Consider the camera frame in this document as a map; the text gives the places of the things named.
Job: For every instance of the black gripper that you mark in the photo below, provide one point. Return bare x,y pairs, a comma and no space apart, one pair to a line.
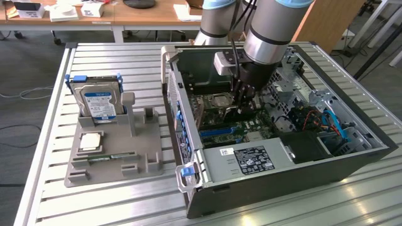
259,74

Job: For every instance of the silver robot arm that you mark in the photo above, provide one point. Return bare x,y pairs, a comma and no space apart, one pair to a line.
269,23

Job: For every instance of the perforated metal drive cage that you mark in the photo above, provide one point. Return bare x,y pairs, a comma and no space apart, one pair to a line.
281,91

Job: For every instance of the installed silver CPU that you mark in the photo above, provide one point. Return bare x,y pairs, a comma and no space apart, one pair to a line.
221,100

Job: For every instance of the green Dell motherboard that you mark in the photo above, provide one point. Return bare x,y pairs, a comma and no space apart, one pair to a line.
251,127

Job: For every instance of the silver chipset heat sink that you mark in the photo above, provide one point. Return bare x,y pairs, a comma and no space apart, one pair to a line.
255,137

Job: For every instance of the blue expansion slot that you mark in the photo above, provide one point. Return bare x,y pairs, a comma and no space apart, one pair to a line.
216,132

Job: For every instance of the white floor box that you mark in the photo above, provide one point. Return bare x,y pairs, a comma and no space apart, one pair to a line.
343,40

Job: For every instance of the wooden cabinet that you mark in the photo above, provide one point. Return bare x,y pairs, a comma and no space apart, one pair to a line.
329,23

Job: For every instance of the black plastic shroud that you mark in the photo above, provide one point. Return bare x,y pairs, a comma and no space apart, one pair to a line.
300,146

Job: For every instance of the white paper stack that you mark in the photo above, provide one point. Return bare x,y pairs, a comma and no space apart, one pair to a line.
184,13

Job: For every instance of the grey power supply unit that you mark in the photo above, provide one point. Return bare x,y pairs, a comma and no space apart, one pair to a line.
219,164

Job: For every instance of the metal disk bay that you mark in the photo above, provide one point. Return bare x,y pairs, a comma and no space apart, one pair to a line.
357,141

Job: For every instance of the blue case latch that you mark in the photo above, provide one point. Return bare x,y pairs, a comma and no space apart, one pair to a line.
185,171

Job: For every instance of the grey parts rack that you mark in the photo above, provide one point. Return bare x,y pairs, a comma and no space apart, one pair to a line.
140,146

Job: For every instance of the black round stand base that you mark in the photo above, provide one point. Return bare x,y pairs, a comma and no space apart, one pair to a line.
137,3

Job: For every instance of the open black PC case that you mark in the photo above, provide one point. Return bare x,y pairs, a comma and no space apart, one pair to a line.
281,188

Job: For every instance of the hard disk in blue carrier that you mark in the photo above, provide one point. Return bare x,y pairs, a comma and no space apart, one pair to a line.
97,103

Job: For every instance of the green RAM stick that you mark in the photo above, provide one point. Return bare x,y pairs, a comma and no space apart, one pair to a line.
116,156

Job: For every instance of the small white box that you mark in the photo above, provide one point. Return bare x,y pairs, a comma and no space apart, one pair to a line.
92,10

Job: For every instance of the spare silver CPU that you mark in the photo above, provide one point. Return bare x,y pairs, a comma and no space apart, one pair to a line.
89,141

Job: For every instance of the white flat box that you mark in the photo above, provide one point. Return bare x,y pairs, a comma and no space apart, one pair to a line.
62,16

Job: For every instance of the white box black top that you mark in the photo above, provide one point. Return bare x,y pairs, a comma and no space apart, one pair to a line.
29,13

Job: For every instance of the brown cardboard piece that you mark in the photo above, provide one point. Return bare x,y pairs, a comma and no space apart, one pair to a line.
9,11

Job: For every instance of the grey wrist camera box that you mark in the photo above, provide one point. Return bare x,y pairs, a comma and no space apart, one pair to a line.
224,64

